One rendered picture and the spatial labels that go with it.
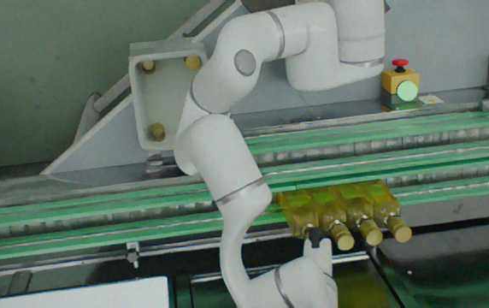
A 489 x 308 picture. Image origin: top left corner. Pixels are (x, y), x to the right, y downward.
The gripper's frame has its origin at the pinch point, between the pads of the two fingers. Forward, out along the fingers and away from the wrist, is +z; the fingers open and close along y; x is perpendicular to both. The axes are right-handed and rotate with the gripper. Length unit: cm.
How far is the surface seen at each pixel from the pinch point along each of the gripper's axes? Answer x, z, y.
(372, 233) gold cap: -10.7, 2.4, 1.3
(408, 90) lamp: -20.8, 37.0, 20.0
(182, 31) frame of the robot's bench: 43, 88, 26
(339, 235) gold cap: -4.4, 1.5, 1.4
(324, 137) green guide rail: -1.5, 23.2, 13.9
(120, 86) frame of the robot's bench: 63, 82, 11
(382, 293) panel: -12.8, 2.4, -12.3
